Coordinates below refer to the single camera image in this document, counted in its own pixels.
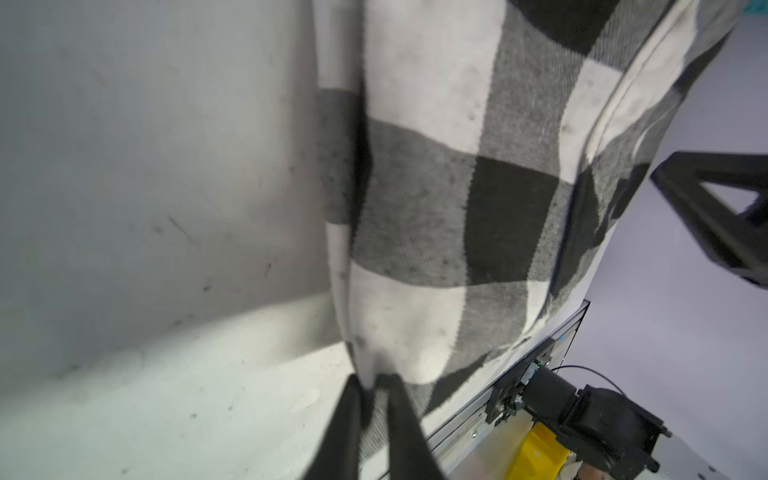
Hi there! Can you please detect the black white checkered shirt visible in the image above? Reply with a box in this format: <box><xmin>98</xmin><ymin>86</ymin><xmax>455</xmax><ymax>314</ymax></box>
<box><xmin>313</xmin><ymin>1</ymin><xmax>746</xmax><ymax>426</ymax></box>

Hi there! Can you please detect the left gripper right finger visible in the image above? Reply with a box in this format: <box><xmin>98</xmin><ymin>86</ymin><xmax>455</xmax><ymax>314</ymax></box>
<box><xmin>377</xmin><ymin>374</ymin><xmax>445</xmax><ymax>480</ymax></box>

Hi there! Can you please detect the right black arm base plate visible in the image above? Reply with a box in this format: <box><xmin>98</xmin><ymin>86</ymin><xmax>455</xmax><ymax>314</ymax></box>
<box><xmin>485</xmin><ymin>338</ymin><xmax>556</xmax><ymax>425</ymax></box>

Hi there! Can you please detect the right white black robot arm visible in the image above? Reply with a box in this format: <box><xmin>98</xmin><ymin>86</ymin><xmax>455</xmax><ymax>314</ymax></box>
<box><xmin>521</xmin><ymin>151</ymin><xmax>767</xmax><ymax>479</ymax></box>

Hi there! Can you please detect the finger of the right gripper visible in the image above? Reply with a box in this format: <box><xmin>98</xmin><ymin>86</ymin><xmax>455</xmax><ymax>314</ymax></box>
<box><xmin>650</xmin><ymin>151</ymin><xmax>767</xmax><ymax>288</ymax></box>

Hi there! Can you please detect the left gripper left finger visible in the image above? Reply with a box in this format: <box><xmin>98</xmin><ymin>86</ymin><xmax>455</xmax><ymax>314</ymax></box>
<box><xmin>303</xmin><ymin>375</ymin><xmax>363</xmax><ymax>480</ymax></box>

